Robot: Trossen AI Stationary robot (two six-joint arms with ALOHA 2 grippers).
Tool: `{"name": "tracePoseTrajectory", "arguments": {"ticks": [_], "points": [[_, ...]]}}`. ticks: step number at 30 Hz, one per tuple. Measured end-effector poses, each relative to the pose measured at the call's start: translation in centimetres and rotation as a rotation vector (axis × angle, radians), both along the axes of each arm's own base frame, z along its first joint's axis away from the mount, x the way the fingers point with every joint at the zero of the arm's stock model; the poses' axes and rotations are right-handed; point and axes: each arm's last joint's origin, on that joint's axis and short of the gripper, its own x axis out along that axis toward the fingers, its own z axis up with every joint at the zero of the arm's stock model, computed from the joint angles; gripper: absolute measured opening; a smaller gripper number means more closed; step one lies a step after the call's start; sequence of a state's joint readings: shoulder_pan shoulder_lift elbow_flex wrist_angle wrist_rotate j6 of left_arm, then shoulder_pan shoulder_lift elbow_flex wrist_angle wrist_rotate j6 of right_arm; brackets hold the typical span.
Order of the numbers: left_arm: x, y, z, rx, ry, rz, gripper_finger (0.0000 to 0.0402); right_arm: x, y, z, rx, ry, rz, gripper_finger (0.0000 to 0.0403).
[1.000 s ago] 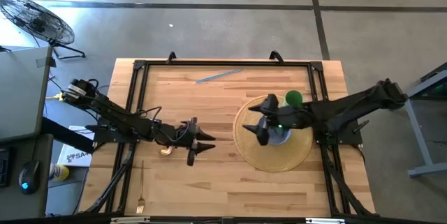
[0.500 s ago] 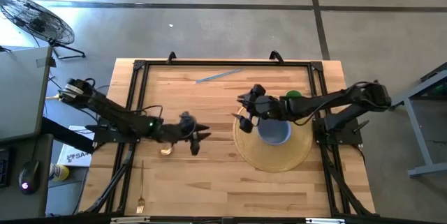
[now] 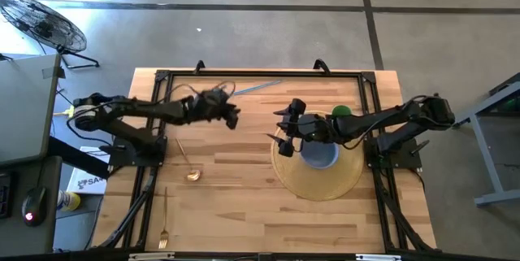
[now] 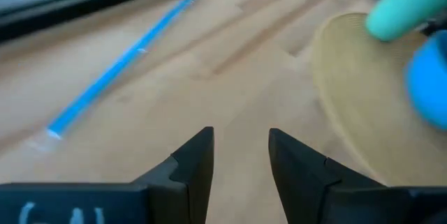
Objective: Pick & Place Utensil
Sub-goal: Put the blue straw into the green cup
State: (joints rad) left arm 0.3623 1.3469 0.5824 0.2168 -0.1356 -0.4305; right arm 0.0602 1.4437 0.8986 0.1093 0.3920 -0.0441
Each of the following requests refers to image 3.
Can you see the yellow bottle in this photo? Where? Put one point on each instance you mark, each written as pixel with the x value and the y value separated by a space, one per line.
pixel 70 201

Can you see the blue drinking straw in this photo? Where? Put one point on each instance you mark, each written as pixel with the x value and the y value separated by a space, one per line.
pixel 258 87

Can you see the black floor fan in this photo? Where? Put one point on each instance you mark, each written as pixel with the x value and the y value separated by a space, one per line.
pixel 44 23

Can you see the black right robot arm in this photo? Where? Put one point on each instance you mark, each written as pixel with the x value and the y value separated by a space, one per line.
pixel 386 118

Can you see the blue plastic bowl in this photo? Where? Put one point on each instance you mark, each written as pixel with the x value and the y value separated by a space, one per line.
pixel 321 157

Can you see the green plastic cup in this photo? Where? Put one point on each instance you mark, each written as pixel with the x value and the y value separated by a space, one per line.
pixel 341 110

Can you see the black keyboard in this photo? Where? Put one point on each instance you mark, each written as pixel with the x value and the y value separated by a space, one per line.
pixel 4 196

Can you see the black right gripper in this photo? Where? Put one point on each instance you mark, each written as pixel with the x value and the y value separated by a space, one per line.
pixel 304 129

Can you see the gold fork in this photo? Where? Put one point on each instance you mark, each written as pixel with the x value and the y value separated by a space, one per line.
pixel 163 236

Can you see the white printed box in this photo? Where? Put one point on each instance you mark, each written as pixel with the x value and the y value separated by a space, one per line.
pixel 87 181

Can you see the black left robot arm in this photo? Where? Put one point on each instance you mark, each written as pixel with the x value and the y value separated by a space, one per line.
pixel 142 108

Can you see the yellow power plug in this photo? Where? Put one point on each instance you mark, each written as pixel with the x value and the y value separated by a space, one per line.
pixel 71 111

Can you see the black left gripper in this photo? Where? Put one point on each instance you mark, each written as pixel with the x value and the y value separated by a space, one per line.
pixel 207 106

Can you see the round woven straw placemat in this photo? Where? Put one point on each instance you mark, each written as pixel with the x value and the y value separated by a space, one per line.
pixel 317 184

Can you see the dark grey desk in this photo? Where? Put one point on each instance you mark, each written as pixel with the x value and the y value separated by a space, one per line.
pixel 16 236

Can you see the black aluminium table frame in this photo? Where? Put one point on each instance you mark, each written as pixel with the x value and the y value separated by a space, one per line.
pixel 264 73

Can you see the light grey desk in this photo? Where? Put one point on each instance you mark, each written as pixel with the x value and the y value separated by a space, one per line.
pixel 24 106

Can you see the black computer mouse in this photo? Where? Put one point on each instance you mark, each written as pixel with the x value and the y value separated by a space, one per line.
pixel 34 206

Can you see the gold spoon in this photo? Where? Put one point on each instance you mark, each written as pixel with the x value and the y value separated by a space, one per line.
pixel 193 175

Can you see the silver aluminium bracket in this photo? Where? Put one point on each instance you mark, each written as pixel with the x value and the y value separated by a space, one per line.
pixel 378 257
pixel 150 256

